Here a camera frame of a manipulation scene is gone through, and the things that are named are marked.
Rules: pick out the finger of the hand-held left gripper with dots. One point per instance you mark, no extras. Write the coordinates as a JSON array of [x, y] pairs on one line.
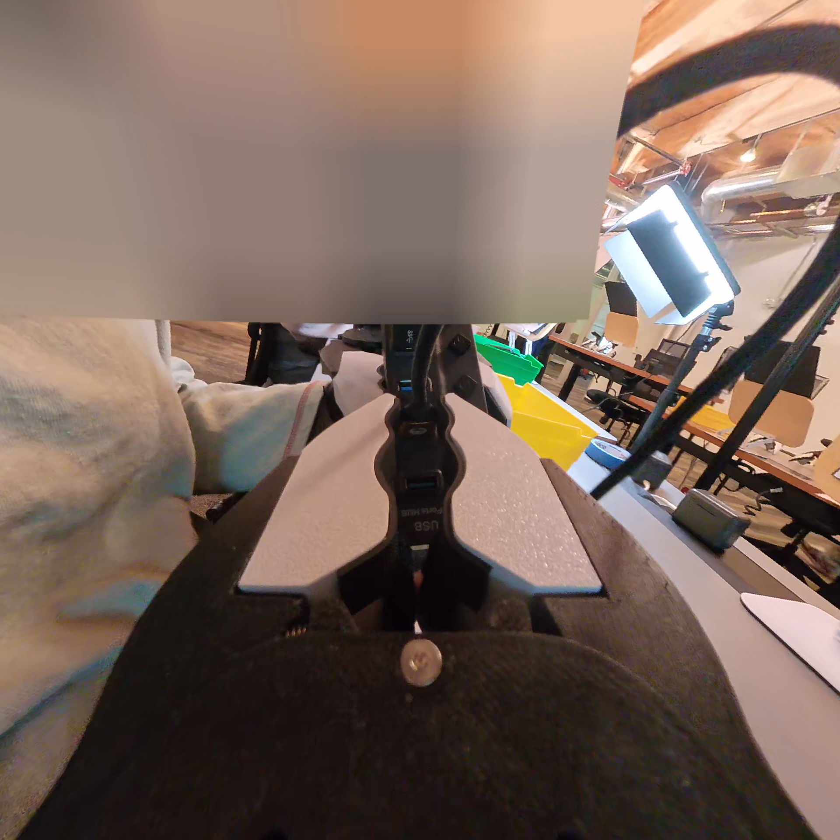
[[479, 358], [358, 384]]

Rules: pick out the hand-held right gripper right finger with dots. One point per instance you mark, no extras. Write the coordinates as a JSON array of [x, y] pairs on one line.
[[525, 518]]

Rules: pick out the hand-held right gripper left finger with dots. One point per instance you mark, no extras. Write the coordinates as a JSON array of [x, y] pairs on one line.
[[315, 518]]

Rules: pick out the yellow plastic bin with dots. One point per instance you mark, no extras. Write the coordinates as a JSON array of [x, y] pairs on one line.
[[544, 420]]

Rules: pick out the black usb hub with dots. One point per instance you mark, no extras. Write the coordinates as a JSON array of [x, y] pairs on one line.
[[420, 459]]

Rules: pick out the green plastic bin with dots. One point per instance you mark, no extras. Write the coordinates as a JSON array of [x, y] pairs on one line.
[[508, 358]]

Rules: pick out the blue tape roll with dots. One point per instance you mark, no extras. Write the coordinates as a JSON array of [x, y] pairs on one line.
[[607, 453]]

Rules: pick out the black office chair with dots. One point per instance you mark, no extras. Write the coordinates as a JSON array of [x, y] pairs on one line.
[[607, 400]]

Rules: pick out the dark grey small case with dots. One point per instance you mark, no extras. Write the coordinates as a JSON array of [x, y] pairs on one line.
[[712, 518], [653, 471]]

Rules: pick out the rounded wooden board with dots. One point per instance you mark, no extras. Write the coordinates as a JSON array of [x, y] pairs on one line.
[[621, 330], [771, 417]]

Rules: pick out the black light stand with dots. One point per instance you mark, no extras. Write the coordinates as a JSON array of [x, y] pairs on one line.
[[682, 387]]

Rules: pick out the wooden-edged office table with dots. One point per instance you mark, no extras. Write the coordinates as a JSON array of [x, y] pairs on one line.
[[722, 438]]

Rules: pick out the studio light panel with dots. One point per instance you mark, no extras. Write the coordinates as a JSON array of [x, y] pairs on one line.
[[676, 262]]

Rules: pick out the black monitor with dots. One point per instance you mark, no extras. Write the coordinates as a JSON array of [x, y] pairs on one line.
[[787, 367]]

